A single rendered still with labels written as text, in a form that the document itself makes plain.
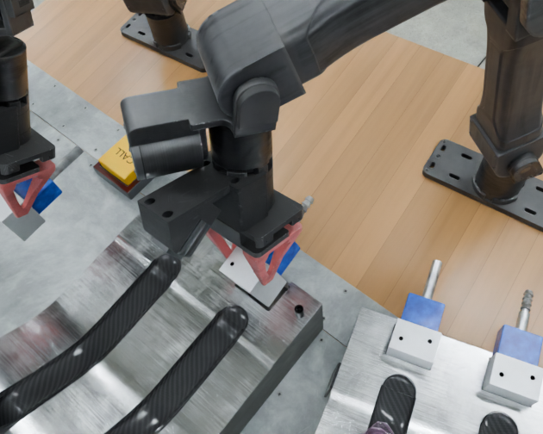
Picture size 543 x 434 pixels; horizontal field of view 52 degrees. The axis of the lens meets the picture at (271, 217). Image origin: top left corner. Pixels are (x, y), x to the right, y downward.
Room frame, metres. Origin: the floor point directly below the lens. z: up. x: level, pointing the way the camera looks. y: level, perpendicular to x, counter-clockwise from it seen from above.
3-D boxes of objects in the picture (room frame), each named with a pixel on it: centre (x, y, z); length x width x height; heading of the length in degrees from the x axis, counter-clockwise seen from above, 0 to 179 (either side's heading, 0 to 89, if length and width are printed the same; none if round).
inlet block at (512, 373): (0.14, -0.25, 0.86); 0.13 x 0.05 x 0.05; 148
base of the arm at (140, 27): (0.79, 0.11, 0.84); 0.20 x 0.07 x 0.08; 46
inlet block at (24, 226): (0.42, 0.27, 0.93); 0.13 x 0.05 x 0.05; 131
